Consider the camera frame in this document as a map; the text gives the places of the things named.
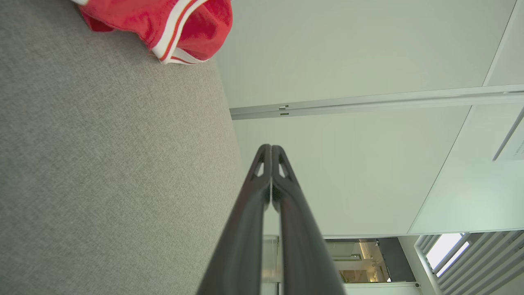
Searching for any grey fabric sofa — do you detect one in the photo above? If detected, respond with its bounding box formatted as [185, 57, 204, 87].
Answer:
[0, 0, 246, 295]

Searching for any bright window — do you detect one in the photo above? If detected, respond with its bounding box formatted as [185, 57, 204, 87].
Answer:
[426, 234, 471, 277]

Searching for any silver metal wall rail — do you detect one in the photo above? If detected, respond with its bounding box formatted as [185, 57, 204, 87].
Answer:
[229, 84, 524, 120]

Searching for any red Bulls 23 jersey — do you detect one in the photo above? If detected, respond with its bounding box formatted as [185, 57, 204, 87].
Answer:
[72, 0, 233, 65]

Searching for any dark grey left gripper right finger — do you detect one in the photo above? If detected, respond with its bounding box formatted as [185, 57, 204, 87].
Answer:
[272, 145, 347, 295]

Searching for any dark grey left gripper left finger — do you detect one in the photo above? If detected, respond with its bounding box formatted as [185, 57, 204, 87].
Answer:
[196, 144, 272, 295]

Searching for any grey slatted window blind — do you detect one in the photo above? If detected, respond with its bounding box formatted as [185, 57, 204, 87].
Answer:
[414, 229, 524, 295]

